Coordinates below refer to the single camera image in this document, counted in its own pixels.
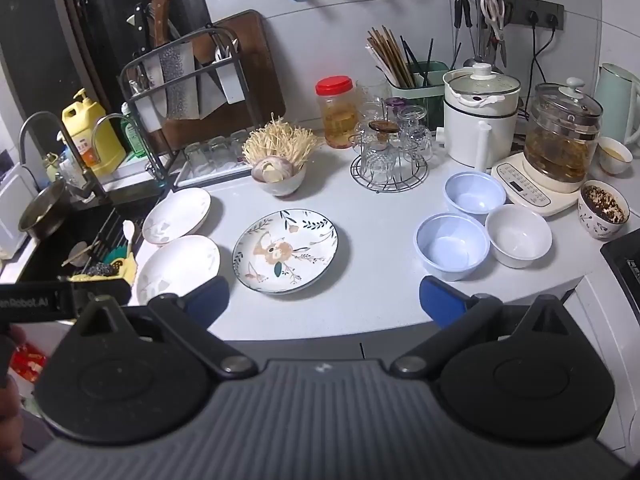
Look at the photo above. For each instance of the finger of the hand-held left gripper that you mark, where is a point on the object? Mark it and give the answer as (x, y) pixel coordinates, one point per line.
(100, 286)

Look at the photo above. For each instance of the black kitchen sink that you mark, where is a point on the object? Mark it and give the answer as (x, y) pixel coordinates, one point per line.
(55, 252)

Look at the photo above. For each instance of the dark wall power strip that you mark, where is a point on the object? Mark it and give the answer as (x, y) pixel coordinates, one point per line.
(535, 12)

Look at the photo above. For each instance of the white electric cooking pot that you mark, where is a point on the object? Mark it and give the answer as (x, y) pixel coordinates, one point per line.
(475, 120)

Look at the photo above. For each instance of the green chopstick holder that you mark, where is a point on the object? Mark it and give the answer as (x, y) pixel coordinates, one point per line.
(425, 85)

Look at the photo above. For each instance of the kitchen scissors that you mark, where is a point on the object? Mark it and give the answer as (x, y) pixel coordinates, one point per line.
(495, 20)

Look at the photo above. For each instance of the floral plate with blue rim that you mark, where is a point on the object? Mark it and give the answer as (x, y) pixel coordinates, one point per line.
(285, 252)

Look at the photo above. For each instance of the white drain tray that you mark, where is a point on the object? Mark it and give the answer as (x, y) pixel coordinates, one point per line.
(215, 172)

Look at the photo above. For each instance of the enoki mushroom bunch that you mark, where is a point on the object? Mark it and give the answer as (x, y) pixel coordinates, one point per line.
(280, 142)

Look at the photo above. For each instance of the white leaf-pattern plate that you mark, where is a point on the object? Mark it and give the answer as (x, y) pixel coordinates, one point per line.
(177, 212)
(175, 267)

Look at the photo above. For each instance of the light blue plastic bowl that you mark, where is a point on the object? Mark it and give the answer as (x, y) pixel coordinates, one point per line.
(475, 197)
(450, 247)

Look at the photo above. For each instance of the clear drinking glass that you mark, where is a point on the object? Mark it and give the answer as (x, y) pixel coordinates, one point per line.
(219, 150)
(239, 146)
(196, 156)

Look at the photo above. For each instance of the brown wooden lid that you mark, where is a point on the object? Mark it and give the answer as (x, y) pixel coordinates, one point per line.
(384, 126)

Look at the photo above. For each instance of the white bowl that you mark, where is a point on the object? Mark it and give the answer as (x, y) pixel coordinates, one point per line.
(517, 235)

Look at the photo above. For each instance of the mint green electric kettle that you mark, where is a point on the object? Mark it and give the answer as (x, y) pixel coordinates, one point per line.
(617, 100)

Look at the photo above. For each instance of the yellow cleaning cloth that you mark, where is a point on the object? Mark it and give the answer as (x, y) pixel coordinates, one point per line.
(122, 270)

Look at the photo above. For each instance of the dark metal faucet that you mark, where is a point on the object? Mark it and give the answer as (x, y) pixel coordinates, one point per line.
(30, 130)

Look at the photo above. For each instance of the white plastic spoon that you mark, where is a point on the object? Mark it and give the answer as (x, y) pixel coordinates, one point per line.
(128, 230)

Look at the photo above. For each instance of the red-lid plastic jar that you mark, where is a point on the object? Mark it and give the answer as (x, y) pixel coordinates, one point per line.
(336, 115)

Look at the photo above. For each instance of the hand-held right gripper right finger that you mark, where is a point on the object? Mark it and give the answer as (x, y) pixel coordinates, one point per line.
(440, 300)

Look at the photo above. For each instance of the pale ceramic bowl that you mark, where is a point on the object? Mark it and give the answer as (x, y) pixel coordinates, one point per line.
(285, 185)

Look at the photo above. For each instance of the black induction cooker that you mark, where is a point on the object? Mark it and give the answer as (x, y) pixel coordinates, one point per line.
(625, 265)

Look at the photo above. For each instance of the small white tea cup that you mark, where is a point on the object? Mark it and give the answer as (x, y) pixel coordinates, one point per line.
(614, 155)

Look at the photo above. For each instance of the steel pot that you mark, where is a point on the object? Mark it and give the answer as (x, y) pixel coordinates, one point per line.
(42, 210)

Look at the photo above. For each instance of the yellow detergent bottle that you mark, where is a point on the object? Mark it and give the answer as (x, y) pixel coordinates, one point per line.
(92, 132)

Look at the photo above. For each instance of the slim metal faucet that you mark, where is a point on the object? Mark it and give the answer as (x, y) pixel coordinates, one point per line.
(107, 119)

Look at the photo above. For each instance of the patterned bowl with spices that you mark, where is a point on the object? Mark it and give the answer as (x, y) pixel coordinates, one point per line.
(602, 210)

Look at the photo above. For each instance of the purple glass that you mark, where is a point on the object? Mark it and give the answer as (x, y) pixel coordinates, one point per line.
(394, 105)

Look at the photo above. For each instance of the steel cleaver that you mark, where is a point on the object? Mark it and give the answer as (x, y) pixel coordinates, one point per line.
(175, 80)

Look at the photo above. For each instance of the red patterned packet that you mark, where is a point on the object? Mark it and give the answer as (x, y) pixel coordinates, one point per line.
(27, 365)

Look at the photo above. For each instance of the dark wooden cutting board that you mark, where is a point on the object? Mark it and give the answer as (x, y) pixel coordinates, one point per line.
(255, 75)

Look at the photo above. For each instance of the cluster of clear glasses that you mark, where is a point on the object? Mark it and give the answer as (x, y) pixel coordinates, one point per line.
(395, 145)

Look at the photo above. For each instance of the black metal knife rack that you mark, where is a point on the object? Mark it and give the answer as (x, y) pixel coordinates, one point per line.
(135, 77)

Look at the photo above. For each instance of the glass health kettle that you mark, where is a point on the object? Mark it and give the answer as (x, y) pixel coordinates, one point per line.
(555, 145)

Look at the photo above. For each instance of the cut purple onion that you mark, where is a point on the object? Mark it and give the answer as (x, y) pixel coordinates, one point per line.
(270, 169)

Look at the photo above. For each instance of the green bottle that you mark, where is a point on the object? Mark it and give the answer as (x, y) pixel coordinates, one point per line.
(134, 135)

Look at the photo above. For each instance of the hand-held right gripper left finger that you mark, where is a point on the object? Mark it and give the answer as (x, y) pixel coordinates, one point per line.
(210, 299)

